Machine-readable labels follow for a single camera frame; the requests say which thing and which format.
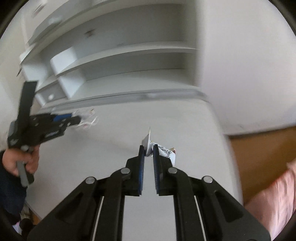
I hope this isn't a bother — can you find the person's left hand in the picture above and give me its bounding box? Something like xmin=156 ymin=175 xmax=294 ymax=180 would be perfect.
xmin=2 ymin=146 xmax=40 ymax=176

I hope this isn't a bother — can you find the clear crumpled plastic wrapper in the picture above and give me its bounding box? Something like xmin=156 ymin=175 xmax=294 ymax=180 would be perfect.
xmin=73 ymin=108 xmax=99 ymax=130

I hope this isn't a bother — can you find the grey desk shelf hutch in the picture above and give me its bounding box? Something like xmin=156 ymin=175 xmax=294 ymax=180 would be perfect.
xmin=20 ymin=1 xmax=203 ymax=109

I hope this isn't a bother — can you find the pink bed duvet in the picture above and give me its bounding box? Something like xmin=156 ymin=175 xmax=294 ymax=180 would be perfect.
xmin=245 ymin=160 xmax=295 ymax=240

